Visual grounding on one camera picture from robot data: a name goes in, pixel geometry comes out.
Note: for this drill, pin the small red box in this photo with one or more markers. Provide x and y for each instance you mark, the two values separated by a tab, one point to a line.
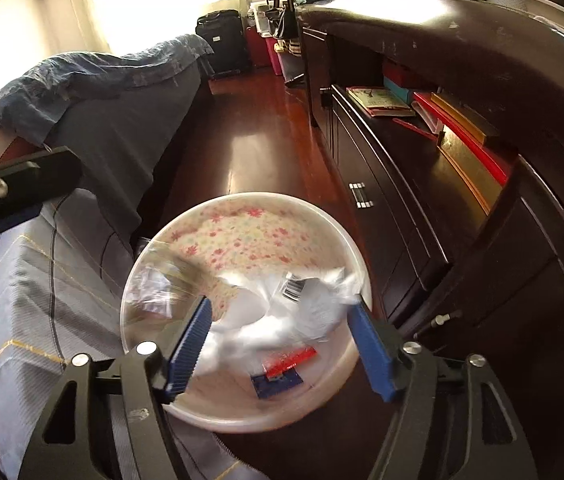
402	71

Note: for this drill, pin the white floral waste bin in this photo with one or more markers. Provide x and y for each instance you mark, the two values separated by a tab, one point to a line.
262	230

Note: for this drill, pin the illustrated book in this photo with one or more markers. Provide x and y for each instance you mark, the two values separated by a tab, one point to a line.
377	101

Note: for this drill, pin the black suitcase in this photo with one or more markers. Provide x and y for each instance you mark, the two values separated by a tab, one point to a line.
221	42

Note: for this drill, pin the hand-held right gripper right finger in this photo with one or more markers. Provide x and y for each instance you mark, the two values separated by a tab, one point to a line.
372	355

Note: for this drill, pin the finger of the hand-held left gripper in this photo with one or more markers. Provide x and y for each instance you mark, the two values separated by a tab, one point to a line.
16	185

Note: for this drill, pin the white plastic bag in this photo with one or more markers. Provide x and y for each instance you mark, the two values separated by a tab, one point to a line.
312	310

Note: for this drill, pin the books on shelf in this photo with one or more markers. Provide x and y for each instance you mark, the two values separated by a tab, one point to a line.
482	157

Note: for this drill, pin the dark wooden cabinet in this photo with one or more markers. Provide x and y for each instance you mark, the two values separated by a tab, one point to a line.
462	40

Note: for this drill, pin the grey checked quilt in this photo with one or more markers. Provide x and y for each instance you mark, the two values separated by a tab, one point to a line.
26	290

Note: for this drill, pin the thin red stick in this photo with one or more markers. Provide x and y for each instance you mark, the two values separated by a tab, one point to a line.
414	128

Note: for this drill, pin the white curtain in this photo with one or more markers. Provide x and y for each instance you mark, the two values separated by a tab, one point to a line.
161	0

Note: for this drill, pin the black handbag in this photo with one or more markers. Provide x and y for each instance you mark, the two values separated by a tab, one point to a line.
282	22

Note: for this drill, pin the clear storage box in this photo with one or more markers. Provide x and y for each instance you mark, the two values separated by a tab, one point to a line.
292	67

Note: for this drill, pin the blue patterned blanket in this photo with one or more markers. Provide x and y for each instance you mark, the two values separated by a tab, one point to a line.
91	75

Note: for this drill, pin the pink container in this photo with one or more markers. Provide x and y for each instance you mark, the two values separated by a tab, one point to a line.
276	57

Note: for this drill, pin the teal box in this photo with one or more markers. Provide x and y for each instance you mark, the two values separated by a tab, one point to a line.
404	91

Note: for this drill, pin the orange gold box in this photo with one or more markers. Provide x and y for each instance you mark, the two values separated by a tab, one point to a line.
462	115

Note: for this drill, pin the clear plastic wrapper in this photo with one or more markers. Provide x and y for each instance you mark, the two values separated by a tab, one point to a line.
156	285

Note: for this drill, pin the blue wrapper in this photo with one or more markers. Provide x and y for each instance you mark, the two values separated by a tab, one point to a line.
277	385

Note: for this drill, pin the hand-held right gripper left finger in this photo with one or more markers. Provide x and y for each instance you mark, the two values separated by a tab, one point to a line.
189	350

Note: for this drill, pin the white container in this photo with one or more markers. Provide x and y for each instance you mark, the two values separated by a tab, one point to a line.
264	20

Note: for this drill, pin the large gold box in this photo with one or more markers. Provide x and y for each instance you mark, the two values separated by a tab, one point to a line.
467	175

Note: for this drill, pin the red wrapper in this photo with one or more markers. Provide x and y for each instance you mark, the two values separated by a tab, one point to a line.
287	360

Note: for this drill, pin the bed with grey sheet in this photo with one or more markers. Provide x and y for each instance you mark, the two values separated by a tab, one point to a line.
126	125

